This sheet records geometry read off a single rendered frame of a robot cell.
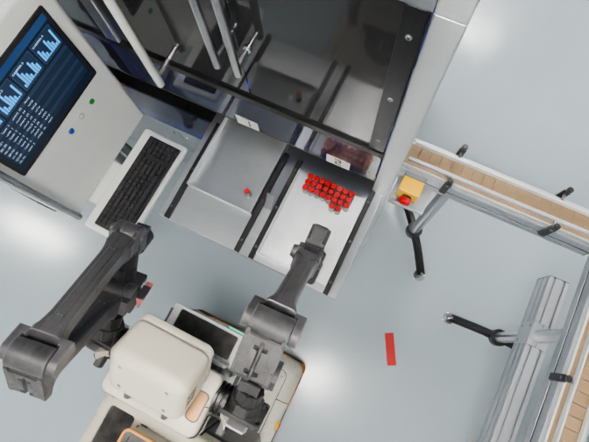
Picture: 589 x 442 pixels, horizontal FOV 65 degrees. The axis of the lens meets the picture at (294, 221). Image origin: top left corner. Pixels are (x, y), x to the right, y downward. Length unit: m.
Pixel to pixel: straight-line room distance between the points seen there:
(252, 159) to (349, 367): 1.24
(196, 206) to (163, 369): 0.74
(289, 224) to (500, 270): 1.37
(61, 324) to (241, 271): 1.60
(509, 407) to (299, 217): 1.08
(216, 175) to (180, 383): 0.84
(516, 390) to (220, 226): 1.28
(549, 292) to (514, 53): 1.57
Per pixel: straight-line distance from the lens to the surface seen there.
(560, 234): 1.75
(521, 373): 2.07
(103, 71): 1.71
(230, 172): 1.71
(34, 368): 0.98
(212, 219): 1.67
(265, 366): 0.84
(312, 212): 1.63
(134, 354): 1.14
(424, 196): 1.69
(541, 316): 2.11
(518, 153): 2.88
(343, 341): 2.45
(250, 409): 1.24
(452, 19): 0.85
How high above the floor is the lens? 2.45
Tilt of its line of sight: 75 degrees down
